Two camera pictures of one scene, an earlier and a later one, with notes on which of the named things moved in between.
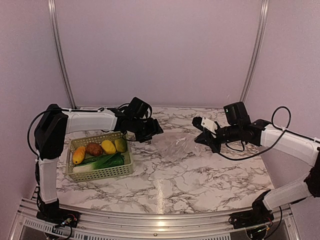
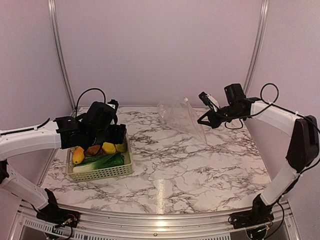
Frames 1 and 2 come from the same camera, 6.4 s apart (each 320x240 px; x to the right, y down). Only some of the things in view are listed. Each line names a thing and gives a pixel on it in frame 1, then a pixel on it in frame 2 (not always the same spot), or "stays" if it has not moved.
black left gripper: x=154 y=128 → x=118 y=137
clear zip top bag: x=178 y=146 → x=180 y=114
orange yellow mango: x=78 y=155 stays
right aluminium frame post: x=264 y=11 stays
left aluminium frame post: x=52 y=13 stays
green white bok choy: x=115 y=160 stays
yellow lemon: x=108 y=147 stays
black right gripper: x=207 y=137 → x=213 y=121
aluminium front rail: x=28 y=225 stays
